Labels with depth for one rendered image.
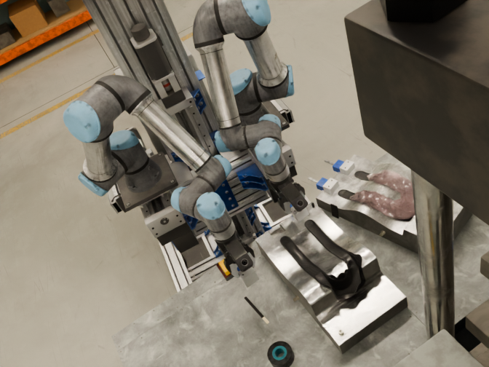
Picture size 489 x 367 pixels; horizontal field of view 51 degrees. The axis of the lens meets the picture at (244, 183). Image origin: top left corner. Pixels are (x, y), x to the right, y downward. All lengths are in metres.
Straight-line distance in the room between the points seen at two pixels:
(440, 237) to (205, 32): 1.01
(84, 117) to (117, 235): 2.07
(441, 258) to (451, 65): 0.49
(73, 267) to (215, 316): 1.81
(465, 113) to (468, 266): 1.29
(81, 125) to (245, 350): 0.88
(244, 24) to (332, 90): 2.31
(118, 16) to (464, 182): 1.50
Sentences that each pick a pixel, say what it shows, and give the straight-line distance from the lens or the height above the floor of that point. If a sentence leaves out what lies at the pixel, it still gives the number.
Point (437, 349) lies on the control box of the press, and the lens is 0.95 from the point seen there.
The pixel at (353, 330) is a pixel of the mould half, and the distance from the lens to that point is 1.66.
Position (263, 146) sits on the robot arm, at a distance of 1.60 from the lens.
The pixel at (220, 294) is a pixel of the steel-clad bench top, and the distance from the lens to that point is 1.91.
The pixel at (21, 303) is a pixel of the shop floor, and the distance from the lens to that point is 3.61.
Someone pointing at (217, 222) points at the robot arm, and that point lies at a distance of 1.51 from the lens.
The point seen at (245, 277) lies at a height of 0.95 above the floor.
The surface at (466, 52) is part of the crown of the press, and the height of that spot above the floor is 2.00.
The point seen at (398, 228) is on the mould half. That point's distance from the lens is 1.83.
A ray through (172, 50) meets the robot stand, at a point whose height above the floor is 1.41.
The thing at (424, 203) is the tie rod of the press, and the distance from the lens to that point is 0.85.
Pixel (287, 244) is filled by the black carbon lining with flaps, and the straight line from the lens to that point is 1.85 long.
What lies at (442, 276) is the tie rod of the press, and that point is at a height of 1.47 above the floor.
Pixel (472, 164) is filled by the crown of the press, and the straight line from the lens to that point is 0.60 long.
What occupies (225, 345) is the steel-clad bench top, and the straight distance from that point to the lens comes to 1.81.
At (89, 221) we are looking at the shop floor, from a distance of 3.75.
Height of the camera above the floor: 2.33
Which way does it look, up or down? 44 degrees down
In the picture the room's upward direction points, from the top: 24 degrees counter-clockwise
